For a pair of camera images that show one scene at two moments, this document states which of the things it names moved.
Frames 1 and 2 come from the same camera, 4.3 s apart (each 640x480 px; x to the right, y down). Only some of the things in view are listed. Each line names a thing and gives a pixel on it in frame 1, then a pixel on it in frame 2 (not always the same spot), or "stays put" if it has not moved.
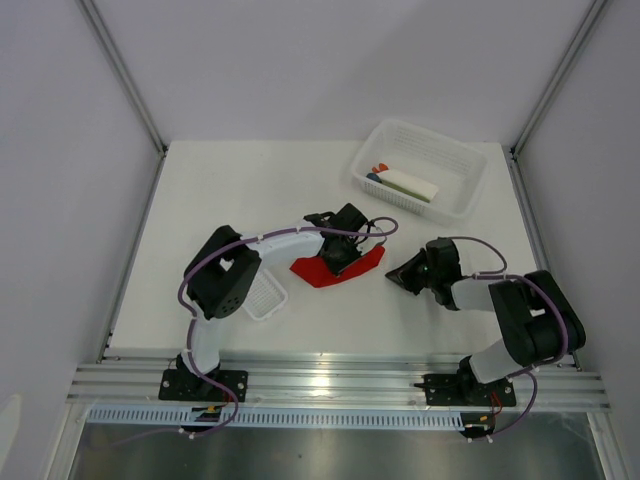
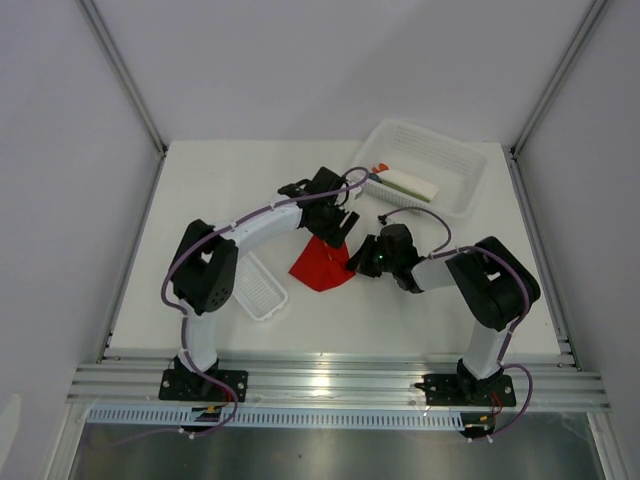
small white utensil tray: (265, 298) stays put
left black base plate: (181, 385) stays put
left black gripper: (356, 253) → (335, 235)
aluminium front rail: (344, 382) stays put
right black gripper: (403, 274) → (360, 262)
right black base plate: (465, 390) stays put
